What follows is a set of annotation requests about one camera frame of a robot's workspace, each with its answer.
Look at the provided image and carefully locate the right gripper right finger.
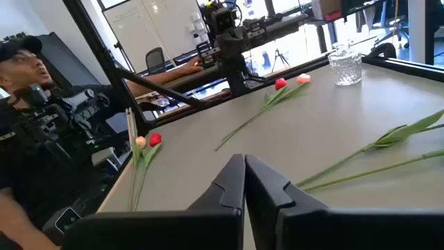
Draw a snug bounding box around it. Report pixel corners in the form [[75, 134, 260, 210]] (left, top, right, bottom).
[[245, 154, 444, 250]]

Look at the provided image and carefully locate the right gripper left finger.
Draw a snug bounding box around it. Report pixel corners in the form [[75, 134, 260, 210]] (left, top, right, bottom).
[[62, 154, 246, 250]]

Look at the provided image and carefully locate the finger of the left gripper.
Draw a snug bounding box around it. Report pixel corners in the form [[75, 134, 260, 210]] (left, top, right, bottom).
[[230, 30, 248, 58], [216, 33, 232, 60]]

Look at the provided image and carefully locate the pink artificial tulip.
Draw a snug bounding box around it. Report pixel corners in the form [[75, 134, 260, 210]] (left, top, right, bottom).
[[220, 72, 312, 143]]

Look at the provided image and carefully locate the cream artificial tulip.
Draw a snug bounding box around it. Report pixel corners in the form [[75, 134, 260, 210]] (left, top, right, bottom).
[[302, 148, 444, 193]]

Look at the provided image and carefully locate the short green flower stem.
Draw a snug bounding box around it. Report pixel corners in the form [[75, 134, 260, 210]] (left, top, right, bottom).
[[128, 135, 148, 212]]

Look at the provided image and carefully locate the black artificial tulip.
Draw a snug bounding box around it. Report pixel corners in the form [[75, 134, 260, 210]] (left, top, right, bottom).
[[295, 109, 444, 188]]

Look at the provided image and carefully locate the clear glass vase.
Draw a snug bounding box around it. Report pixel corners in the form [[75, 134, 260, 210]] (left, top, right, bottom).
[[327, 40, 364, 87]]

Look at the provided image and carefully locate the black background desk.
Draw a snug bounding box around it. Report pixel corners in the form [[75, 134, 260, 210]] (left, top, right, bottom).
[[242, 12, 339, 55]]

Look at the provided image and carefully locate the person's hand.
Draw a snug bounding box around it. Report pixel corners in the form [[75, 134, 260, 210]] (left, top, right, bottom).
[[180, 57, 205, 76]]

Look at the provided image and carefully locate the black tripod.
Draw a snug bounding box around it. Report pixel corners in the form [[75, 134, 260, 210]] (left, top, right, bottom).
[[270, 48, 291, 72]]

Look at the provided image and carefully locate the white board panel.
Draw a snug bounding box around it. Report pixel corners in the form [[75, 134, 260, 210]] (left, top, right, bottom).
[[102, 0, 212, 74]]

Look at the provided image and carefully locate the black office chair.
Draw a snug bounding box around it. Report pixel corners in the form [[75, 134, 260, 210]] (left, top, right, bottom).
[[144, 47, 167, 76]]

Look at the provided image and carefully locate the cardboard box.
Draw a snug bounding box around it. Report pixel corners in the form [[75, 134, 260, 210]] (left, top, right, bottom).
[[310, 0, 343, 22]]

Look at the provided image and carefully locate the smartphone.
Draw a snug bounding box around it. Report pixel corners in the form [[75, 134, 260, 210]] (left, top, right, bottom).
[[53, 206, 84, 235]]

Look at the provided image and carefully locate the blue chair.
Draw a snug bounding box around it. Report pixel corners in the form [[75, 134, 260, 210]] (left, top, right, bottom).
[[373, 0, 412, 49]]

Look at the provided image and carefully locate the person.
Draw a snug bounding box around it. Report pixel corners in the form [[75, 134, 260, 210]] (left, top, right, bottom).
[[0, 34, 205, 250]]

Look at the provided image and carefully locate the person's black cap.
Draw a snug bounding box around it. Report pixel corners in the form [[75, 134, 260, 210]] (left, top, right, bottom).
[[0, 34, 43, 63]]

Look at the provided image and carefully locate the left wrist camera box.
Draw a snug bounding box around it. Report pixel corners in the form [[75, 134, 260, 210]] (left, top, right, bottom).
[[207, 5, 240, 35]]

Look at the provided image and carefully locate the black aluminium frame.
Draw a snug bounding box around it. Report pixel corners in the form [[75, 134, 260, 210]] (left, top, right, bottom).
[[61, 0, 444, 138]]

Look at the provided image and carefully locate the silver metal bracket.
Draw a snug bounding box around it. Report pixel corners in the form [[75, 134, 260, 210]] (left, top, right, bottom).
[[124, 106, 139, 149]]

